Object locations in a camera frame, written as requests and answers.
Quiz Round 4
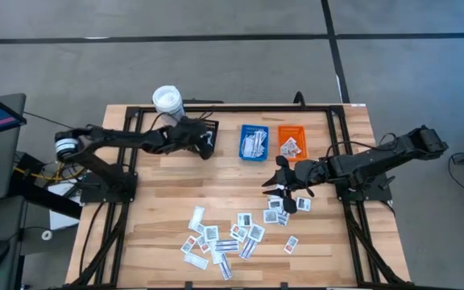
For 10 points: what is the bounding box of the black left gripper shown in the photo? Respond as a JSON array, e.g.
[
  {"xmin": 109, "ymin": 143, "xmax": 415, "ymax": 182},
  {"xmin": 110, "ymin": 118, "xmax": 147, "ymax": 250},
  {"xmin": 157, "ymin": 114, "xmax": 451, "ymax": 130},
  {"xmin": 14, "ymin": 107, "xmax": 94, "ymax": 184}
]
[{"xmin": 163, "ymin": 118, "xmax": 213, "ymax": 161}]

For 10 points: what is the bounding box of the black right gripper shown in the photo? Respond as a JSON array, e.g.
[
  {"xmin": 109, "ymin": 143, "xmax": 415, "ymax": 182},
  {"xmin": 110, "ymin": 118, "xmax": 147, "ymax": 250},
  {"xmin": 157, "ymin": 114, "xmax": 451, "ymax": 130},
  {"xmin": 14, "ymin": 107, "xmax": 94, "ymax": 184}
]
[{"xmin": 261, "ymin": 155, "xmax": 329, "ymax": 214}]

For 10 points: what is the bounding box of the blue plastic basket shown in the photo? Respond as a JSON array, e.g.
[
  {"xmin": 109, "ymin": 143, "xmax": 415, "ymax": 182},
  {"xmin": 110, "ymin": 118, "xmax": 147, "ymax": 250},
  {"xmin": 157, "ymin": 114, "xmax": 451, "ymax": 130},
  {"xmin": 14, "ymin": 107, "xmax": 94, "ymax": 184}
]
[{"xmin": 238, "ymin": 124, "xmax": 271, "ymax": 163}]

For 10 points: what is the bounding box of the black plastic basket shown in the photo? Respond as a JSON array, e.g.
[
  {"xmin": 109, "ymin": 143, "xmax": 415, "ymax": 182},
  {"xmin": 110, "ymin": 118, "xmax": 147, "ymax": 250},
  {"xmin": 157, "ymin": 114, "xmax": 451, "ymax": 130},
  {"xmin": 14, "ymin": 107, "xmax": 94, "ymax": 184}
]
[{"xmin": 191, "ymin": 118, "xmax": 220, "ymax": 156}]

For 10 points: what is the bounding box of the white wipes canister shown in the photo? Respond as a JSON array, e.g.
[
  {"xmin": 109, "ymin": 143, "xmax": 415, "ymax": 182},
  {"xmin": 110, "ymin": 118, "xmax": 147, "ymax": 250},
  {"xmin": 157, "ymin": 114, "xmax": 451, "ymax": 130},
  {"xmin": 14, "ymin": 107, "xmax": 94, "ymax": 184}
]
[{"xmin": 151, "ymin": 85, "xmax": 185, "ymax": 126}]

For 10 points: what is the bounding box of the orange plastic basket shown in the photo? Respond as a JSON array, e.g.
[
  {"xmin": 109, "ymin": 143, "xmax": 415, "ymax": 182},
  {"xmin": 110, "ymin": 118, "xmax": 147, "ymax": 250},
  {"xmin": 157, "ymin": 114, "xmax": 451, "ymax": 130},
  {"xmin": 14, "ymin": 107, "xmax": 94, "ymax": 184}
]
[{"xmin": 276, "ymin": 125, "xmax": 310, "ymax": 161}]

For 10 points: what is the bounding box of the white paper sheet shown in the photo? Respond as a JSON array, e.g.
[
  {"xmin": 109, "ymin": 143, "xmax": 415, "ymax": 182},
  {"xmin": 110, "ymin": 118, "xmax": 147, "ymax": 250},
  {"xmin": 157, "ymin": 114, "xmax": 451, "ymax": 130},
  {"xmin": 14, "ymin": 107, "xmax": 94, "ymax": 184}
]
[{"xmin": 48, "ymin": 183, "xmax": 83, "ymax": 231}]

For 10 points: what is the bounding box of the black support bar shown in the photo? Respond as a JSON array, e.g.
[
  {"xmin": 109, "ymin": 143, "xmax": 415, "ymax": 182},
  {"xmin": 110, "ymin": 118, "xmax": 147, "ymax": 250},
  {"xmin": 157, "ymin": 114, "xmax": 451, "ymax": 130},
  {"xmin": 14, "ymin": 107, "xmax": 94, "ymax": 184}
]
[{"xmin": 10, "ymin": 152, "xmax": 83, "ymax": 221}]

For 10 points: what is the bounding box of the yellow cable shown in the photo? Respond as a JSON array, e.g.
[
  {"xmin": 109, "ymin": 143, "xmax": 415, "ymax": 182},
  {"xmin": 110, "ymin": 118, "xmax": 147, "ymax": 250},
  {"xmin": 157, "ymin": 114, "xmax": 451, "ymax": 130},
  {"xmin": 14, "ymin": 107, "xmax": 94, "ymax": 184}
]
[{"xmin": 13, "ymin": 166, "xmax": 85, "ymax": 183}]

